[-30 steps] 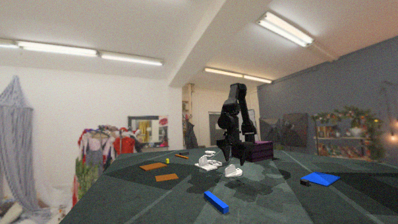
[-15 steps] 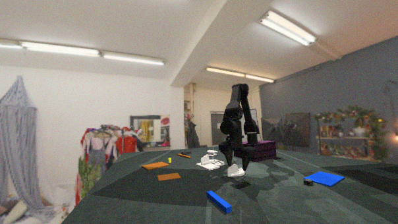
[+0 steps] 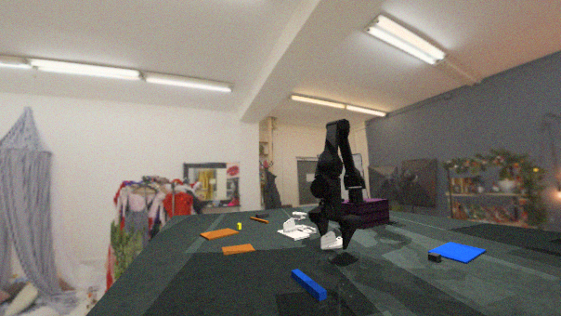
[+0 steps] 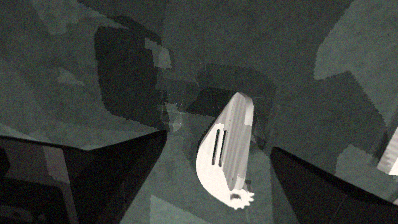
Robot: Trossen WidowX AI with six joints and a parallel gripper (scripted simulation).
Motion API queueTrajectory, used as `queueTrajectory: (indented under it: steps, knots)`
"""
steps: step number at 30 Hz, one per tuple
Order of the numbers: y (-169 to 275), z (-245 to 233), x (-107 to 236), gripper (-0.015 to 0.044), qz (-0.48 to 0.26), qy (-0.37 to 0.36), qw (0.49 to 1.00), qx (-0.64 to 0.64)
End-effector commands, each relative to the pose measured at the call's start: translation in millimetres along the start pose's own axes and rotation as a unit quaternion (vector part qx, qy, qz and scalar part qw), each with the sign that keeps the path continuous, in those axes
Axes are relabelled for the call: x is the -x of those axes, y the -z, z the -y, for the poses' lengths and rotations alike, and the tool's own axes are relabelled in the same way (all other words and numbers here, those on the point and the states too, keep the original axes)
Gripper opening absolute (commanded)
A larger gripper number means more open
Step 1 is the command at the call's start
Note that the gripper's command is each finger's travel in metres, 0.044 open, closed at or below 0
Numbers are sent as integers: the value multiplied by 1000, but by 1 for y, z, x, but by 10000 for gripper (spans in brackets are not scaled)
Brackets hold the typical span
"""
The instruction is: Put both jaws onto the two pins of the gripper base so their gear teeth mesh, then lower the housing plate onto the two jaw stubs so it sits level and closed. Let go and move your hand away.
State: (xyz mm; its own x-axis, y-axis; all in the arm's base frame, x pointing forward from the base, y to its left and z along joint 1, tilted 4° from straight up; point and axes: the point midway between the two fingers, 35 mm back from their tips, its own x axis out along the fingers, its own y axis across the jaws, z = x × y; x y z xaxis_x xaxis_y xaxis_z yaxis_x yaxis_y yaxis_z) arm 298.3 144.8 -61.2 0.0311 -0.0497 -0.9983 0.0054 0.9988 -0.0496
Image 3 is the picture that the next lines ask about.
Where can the blue rectangular bar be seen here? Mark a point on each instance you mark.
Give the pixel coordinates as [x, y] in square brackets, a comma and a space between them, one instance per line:
[312, 287]

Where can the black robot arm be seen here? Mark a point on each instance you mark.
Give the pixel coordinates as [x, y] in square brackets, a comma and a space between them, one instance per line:
[330, 167]

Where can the blue flat plate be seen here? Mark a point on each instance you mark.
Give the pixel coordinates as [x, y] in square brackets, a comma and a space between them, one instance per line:
[458, 252]

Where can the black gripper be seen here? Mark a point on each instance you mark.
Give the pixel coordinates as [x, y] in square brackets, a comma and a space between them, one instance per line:
[348, 223]

